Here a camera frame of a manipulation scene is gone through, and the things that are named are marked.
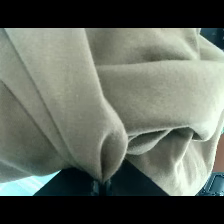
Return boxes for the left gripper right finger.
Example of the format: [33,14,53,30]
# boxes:
[103,159,169,197]

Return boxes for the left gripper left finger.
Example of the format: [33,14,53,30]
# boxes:
[33,167,101,197]

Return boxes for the beige garment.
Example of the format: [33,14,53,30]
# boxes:
[0,27,224,197]

